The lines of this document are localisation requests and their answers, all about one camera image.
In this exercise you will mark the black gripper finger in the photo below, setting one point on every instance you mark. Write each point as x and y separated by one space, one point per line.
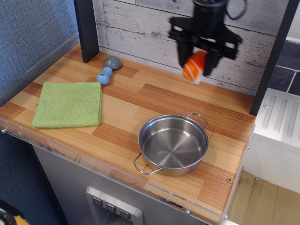
184 50
211 61

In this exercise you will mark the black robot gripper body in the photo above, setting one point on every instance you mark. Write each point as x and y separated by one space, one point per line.
206 28

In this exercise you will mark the orange salmon sushi toy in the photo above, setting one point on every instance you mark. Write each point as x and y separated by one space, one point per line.
194 67

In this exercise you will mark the green cloth rag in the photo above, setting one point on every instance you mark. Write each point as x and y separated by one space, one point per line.
68 105

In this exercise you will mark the grey dome toy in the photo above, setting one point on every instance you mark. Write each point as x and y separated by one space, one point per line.
113 62

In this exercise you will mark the blue dumbbell toy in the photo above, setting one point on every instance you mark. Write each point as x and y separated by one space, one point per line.
104 76

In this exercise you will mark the stainless steel pot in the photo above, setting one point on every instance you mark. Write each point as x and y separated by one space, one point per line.
172 144

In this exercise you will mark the white ridged side unit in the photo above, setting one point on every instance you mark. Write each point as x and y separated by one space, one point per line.
273 152

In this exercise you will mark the grey dispenser button panel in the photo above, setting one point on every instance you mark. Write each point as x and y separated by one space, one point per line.
106 209

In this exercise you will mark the yellow black object corner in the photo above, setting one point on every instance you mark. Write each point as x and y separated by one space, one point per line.
7 218

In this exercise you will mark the black right upright post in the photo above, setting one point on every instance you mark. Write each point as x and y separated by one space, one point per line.
274 55

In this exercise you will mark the black upright post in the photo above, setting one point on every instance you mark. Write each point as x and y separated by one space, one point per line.
87 30
274 55

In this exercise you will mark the black left upright post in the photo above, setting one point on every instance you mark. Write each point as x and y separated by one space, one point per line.
87 30

